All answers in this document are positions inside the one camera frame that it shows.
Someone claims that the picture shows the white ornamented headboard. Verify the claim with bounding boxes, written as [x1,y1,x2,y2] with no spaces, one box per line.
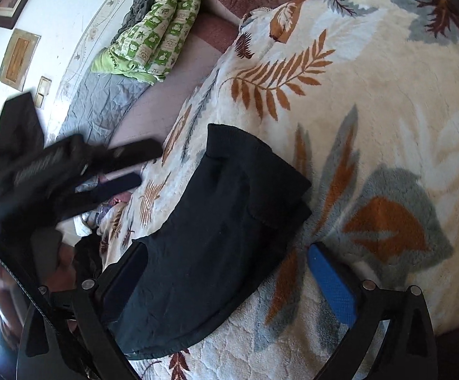
[44,0,167,137]

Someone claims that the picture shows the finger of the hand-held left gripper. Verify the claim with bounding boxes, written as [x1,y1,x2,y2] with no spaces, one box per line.
[54,172,142,224]
[89,138,163,172]

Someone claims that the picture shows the green patterned quilt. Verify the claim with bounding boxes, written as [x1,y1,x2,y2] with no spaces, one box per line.
[91,0,203,85]

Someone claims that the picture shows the crumpled light coloured cloth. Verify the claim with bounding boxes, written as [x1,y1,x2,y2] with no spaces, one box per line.
[77,192,133,240]

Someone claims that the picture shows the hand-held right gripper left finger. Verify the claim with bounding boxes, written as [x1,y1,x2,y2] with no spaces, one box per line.
[18,241,148,380]

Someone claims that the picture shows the wooden wall plaque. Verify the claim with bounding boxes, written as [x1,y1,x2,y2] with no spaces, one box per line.
[2,29,41,88]

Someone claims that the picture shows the white leaf print fleece blanket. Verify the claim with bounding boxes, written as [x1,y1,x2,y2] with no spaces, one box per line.
[95,0,459,380]

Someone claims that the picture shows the grey quilted blanket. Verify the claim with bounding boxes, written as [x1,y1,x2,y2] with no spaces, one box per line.
[57,73,152,144]

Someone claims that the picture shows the beige wall switch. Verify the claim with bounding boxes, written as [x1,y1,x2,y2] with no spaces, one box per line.
[33,75,53,109]

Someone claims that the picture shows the black pants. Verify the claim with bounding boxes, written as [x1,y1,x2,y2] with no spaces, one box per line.
[110,123,313,362]

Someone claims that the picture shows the grey crumpled cloth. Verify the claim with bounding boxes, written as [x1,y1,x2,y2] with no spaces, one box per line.
[122,0,156,29]

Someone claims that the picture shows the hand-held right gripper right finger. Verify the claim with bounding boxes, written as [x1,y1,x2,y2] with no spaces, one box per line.
[307,242,438,380]

